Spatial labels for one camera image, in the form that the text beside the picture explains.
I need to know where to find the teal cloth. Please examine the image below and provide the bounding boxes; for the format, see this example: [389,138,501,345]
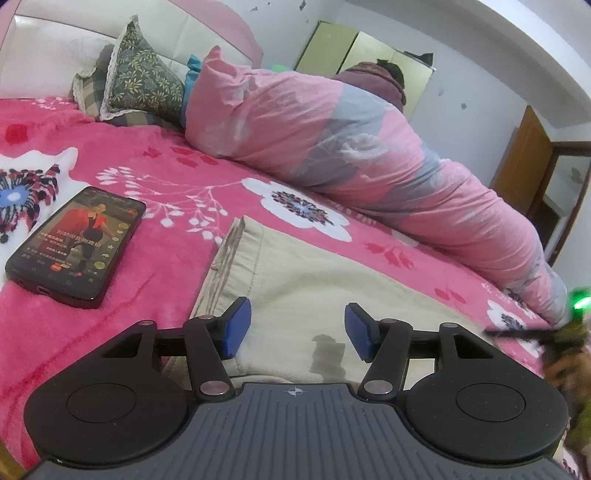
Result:
[180,53,204,127]

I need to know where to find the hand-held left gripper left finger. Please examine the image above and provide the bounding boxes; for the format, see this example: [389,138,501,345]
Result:
[99,296,252,401]

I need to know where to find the black smartphone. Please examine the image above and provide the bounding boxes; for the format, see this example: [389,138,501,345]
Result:
[4,186,147,309]

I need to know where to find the pink white bed headboard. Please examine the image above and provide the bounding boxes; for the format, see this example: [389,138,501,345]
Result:
[0,0,264,100]

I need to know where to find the pink floral blanket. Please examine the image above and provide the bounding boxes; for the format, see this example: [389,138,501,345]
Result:
[0,95,591,480]

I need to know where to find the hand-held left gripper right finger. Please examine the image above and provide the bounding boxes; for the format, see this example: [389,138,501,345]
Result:
[345,302,502,401]

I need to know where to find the dark wooden door frame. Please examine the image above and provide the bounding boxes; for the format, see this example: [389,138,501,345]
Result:
[526,141,591,268]

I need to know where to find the pale green wardrobe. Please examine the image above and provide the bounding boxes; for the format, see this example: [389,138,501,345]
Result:
[295,21,437,123]

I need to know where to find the beige pants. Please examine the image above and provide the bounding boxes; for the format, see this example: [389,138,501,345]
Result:
[164,215,548,384]

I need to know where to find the pink grey floral duvet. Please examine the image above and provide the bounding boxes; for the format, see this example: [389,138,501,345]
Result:
[184,45,568,324]

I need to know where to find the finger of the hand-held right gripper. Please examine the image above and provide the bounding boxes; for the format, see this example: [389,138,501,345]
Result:
[482,323,559,344]

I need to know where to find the brown wooden door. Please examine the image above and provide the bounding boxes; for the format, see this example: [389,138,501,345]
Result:
[489,105,552,217]

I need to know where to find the plaid pillow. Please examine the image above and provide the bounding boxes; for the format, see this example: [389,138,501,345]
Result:
[69,44,185,132]

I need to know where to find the green floral pillow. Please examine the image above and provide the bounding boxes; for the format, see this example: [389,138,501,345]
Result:
[99,15,185,123]

